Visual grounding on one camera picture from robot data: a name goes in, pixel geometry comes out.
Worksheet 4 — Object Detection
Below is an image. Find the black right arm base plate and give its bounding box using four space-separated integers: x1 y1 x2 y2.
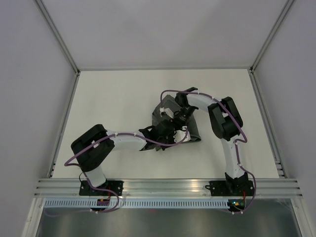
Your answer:
205 180 255 197

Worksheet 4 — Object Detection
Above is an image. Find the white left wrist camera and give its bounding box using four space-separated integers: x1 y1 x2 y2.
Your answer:
174 126 191 143

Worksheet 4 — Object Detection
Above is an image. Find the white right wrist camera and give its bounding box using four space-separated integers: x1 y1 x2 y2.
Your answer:
159 107 174 118

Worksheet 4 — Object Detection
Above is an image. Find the aluminium post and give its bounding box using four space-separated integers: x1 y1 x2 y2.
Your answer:
249 0 296 74
34 0 80 75

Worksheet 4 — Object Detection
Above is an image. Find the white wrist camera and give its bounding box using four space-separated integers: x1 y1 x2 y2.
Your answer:
159 107 174 118
174 126 191 143

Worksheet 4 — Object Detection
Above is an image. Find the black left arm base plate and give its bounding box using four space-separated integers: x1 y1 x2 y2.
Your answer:
79 180 123 197

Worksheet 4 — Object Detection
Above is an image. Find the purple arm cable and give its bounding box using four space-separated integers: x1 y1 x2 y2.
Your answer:
45 130 190 217
160 88 256 216

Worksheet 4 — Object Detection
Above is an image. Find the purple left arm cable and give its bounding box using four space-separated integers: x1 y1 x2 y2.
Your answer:
45 130 190 217

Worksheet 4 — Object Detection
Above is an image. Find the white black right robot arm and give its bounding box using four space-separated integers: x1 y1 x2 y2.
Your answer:
175 87 256 197

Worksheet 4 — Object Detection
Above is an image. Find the aluminium frame rail front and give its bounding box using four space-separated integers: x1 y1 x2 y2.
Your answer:
34 178 303 199

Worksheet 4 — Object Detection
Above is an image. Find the aluminium post back left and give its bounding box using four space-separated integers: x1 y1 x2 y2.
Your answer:
34 0 80 75

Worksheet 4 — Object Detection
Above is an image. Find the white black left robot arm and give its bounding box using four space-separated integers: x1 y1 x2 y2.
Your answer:
71 120 176 196

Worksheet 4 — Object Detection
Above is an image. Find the aluminium post back right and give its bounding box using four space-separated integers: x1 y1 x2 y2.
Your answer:
249 0 296 74

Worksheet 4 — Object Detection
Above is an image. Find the white slotted cable duct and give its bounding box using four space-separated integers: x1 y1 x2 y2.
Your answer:
44 198 229 209

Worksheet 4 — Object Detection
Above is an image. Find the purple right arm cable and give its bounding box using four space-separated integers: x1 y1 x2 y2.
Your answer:
160 88 256 216

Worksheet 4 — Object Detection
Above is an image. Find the grey cloth napkin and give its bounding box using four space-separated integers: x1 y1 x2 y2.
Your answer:
152 94 201 142

